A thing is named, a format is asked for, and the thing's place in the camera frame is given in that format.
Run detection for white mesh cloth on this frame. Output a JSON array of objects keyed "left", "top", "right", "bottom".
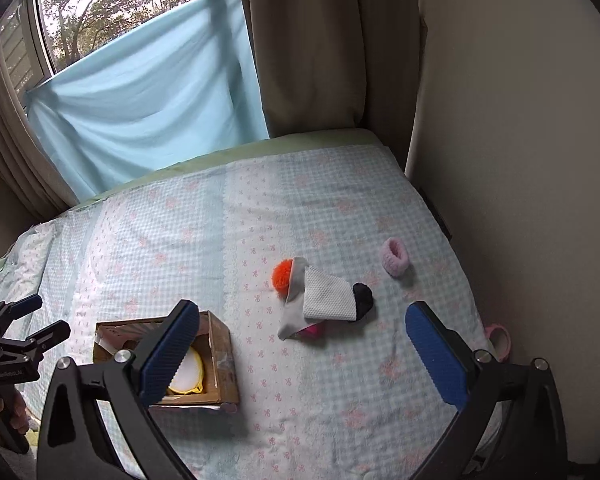
[{"left": 302, "top": 267, "right": 357, "bottom": 322}]

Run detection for black pompom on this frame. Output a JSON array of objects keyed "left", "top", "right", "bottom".
[{"left": 352, "top": 283, "right": 375, "bottom": 322}]

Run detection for orange pompom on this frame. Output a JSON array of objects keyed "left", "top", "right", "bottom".
[{"left": 272, "top": 259, "right": 297, "bottom": 292}]

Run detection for pink fluffy scrunchie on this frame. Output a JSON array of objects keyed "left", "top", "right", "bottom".
[{"left": 382, "top": 236, "right": 412, "bottom": 277}]

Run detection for green mattress sheet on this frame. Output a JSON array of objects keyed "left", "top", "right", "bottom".
[{"left": 70, "top": 127, "right": 391, "bottom": 208}]

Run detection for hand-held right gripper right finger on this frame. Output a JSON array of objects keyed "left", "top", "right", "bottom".
[{"left": 405, "top": 301, "right": 569, "bottom": 480}]

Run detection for grey cloth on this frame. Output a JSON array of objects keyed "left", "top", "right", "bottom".
[{"left": 277, "top": 256, "right": 332, "bottom": 341}]

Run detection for pink plastic ring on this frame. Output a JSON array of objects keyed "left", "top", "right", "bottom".
[{"left": 485, "top": 324, "right": 512, "bottom": 363}]

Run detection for brown cardboard box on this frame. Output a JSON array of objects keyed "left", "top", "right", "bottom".
[{"left": 92, "top": 310, "right": 241, "bottom": 414}]

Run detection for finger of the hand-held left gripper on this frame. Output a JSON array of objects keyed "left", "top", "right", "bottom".
[
  {"left": 0, "top": 295, "right": 44, "bottom": 333},
  {"left": 0, "top": 320, "right": 72, "bottom": 356}
]

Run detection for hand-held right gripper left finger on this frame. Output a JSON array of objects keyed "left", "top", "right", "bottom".
[{"left": 36, "top": 299, "right": 203, "bottom": 480}]

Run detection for beige curtain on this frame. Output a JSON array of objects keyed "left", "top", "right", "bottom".
[
  {"left": 0, "top": 45, "right": 73, "bottom": 221},
  {"left": 232, "top": 0, "right": 421, "bottom": 141}
]

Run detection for checked floral bed sheet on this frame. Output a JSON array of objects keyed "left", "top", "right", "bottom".
[{"left": 0, "top": 145, "right": 503, "bottom": 480}]

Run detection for light blue cloth curtain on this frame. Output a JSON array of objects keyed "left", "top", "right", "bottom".
[{"left": 25, "top": 0, "right": 271, "bottom": 206}]

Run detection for window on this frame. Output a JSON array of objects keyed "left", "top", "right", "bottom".
[{"left": 0, "top": 0, "right": 241, "bottom": 93}]

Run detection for yellow round powder puff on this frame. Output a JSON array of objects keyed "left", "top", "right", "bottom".
[{"left": 167, "top": 345, "right": 206, "bottom": 395}]

